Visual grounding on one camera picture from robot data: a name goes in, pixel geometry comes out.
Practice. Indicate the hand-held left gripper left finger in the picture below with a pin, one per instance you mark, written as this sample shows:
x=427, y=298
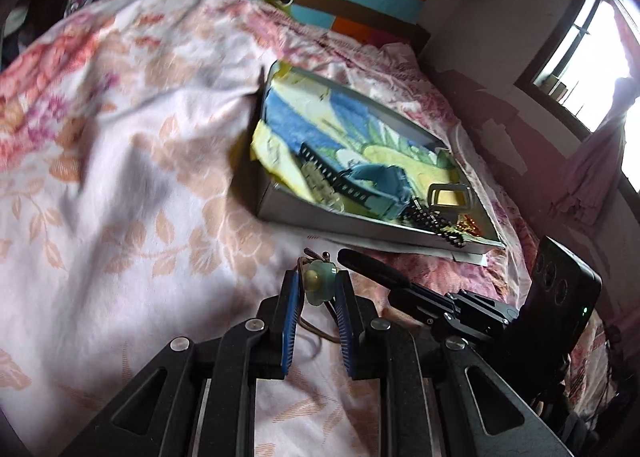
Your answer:
x=291, y=327

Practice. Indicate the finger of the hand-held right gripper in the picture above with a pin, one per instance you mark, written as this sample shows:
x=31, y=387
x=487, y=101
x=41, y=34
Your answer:
x=372, y=271

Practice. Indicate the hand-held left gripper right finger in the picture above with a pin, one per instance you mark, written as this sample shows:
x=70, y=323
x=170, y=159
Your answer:
x=346, y=332

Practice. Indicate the silver metal tray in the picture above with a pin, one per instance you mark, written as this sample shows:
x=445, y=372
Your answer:
x=350, y=227

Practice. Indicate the pale metal link band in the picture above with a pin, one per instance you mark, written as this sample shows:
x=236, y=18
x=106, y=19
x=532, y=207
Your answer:
x=319, y=182

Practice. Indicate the blue-grey wristwatch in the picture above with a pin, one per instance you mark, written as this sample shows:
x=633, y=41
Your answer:
x=380, y=182

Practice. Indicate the white paper sheet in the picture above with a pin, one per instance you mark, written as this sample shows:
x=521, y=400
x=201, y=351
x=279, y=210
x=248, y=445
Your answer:
x=472, y=257

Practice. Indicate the silver rectangular buckle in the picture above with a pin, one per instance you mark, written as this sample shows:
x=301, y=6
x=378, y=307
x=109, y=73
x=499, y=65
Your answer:
x=436, y=194

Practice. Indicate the pink hanging cloth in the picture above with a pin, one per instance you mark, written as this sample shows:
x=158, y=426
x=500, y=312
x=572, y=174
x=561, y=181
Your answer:
x=595, y=162

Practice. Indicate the cartoon printed cloth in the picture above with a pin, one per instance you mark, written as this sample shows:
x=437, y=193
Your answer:
x=325, y=122

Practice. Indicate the pink floral quilt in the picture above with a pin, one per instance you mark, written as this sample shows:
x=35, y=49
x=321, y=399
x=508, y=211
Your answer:
x=125, y=162

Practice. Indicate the dark wooden headboard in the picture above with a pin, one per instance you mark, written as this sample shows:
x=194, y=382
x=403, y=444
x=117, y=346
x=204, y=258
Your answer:
x=424, y=37

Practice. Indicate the window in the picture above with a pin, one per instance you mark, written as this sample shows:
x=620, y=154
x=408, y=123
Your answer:
x=575, y=42

